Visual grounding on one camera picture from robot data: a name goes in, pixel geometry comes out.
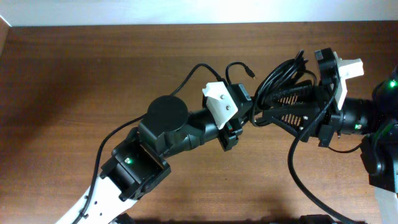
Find right camera cable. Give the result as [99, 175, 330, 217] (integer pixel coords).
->
[287, 74, 361, 224]

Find camera cable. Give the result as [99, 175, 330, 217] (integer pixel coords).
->
[287, 74, 361, 224]
[71, 62, 228, 224]

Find left camera cable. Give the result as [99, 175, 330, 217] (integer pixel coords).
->
[71, 62, 228, 224]

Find black USB cable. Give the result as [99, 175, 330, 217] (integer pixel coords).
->
[224, 49, 309, 125]

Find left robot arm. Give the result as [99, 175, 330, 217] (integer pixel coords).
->
[58, 94, 252, 223]

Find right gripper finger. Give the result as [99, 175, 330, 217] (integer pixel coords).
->
[261, 80, 314, 109]
[261, 104, 320, 137]

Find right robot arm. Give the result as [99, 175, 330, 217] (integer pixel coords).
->
[260, 68, 397, 223]

